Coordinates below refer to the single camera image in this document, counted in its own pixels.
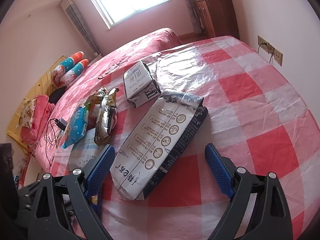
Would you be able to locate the dark cloth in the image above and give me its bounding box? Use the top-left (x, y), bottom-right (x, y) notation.
top-left (49, 87), bottom-right (68, 104)

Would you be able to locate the brown wooden wardrobe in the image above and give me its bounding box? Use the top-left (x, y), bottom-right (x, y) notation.
top-left (192, 0), bottom-right (240, 39)

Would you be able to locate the gold black snack bag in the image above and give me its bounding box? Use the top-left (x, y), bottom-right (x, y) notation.
top-left (94, 88), bottom-right (119, 145)

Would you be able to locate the small milk carton box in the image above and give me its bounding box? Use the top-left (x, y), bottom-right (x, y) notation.
top-left (124, 60), bottom-right (162, 108)

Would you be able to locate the white plastic package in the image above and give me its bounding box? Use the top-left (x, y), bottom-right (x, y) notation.
top-left (69, 127), bottom-right (110, 173)

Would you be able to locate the yellow star sheet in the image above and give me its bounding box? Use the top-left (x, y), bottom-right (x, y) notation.
top-left (6, 55), bottom-right (65, 153)

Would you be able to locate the cartoon bolster pillow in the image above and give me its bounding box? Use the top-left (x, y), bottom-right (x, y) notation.
top-left (60, 59), bottom-right (90, 87)
top-left (51, 51), bottom-right (84, 80)

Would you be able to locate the yellow green snack bag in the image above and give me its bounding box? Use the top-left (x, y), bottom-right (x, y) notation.
top-left (82, 86), bottom-right (108, 124)

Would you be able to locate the pink folded blanket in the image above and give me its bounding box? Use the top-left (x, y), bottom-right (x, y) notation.
top-left (20, 94), bottom-right (54, 144)

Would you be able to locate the large white paper bag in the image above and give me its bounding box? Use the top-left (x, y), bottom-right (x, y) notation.
top-left (109, 92), bottom-right (208, 201)

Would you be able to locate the black power adapter with cable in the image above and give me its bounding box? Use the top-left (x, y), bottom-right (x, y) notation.
top-left (41, 119), bottom-right (65, 168)

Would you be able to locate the black charger plug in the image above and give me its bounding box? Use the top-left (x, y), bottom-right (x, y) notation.
top-left (55, 118), bottom-right (68, 131)

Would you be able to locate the plaid curtain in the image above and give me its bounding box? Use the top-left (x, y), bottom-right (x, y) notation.
top-left (182, 0), bottom-right (203, 34)
top-left (60, 0), bottom-right (102, 55)

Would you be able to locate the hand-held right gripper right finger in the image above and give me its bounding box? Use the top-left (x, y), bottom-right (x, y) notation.
top-left (204, 143), bottom-right (293, 240)

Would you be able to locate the red white checked plastic sheet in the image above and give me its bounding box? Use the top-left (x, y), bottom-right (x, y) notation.
top-left (49, 35), bottom-right (320, 240)

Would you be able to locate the pink bed cover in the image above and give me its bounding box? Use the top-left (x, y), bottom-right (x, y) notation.
top-left (32, 27), bottom-right (183, 175)

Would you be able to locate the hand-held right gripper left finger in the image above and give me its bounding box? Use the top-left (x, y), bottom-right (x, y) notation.
top-left (27, 144), bottom-right (115, 240)

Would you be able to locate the blue snack bag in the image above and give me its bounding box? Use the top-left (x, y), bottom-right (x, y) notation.
top-left (61, 105), bottom-right (91, 149)

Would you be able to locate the floral pillow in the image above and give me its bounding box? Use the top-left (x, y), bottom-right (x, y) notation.
top-left (19, 99), bottom-right (38, 130)

